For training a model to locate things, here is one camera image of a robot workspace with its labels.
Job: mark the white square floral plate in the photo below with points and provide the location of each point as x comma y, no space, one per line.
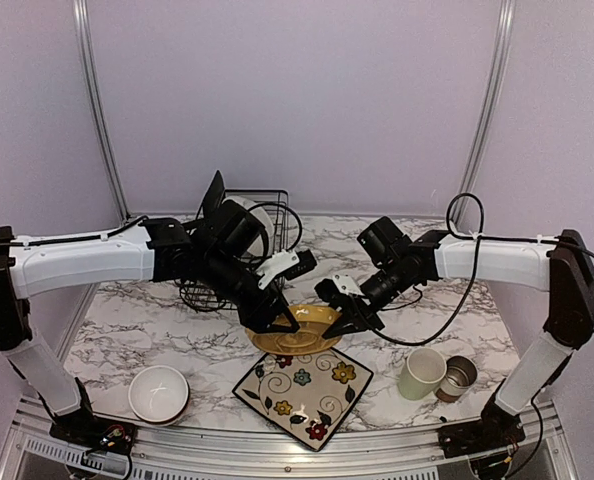
308,396

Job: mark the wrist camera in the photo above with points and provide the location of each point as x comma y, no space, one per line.
288,264
337,287

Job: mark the yellow polka dot plate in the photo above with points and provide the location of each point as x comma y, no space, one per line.
313,321

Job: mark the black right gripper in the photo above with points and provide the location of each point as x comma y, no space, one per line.
359,319

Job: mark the brown grey metal-lined cup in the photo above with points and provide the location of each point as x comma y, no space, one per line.
461,374

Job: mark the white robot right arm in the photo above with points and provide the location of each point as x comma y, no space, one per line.
560,266

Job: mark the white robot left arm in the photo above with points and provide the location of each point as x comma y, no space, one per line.
152,250

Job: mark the light green mug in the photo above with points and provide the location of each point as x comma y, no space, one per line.
423,371

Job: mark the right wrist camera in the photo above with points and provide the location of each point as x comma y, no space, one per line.
337,287

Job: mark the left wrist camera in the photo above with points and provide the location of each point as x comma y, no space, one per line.
288,264

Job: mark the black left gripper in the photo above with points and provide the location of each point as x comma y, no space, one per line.
265,309

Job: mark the aluminium frame rail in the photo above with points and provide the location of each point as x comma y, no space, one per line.
178,452

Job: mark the black wire dish rack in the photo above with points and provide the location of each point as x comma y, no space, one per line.
268,206

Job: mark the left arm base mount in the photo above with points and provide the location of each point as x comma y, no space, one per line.
98,434

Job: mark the black square floral plate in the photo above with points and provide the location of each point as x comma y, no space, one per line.
213,197

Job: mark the white ceramic bowl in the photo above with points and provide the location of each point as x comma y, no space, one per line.
159,394

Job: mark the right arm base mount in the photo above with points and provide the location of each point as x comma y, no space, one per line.
495,428

